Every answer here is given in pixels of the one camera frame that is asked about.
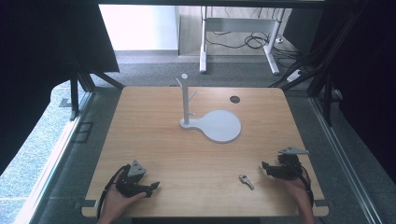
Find aluminium floor rail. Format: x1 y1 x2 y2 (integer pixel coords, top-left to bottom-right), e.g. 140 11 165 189
13 91 95 224
310 96 383 224

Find person's right hand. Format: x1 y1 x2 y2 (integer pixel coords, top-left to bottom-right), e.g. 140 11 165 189
275 171 313 207

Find white key stand round base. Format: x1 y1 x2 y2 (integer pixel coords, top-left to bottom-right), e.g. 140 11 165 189
175 73 243 145

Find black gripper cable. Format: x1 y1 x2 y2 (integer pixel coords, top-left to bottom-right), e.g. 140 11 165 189
95 164 130 220
290 162 315 209

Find black floor socket plate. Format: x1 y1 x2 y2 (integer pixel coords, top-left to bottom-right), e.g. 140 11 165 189
72 121 94 144

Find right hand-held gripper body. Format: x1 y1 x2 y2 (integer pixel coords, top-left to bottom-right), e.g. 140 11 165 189
274 147 310 181

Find person's left hand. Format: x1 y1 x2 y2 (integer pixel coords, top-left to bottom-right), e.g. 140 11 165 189
98 186 148 222

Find white power strip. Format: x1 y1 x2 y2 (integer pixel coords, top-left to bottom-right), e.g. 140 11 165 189
286 69 304 83

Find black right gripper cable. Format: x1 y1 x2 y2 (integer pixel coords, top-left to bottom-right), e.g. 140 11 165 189
290 162 315 209

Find black metal stand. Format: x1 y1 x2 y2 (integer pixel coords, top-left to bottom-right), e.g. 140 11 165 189
59 59 126 121
269 8 372 127

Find white metal desk frame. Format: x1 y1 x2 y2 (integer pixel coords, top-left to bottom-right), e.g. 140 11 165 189
199 6 287 76

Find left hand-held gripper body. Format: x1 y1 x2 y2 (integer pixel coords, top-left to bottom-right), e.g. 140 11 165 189
116 160 148 199

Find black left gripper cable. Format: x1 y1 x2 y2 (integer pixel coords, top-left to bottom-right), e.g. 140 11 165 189
95 164 130 220

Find black curtain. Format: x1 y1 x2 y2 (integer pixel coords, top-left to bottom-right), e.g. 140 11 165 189
0 0 120 175
281 0 396 185

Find small silver key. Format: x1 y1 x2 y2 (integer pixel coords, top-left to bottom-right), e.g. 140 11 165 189
238 174 255 191

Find black floor cables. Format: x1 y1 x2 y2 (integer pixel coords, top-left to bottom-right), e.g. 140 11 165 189
205 7 302 68

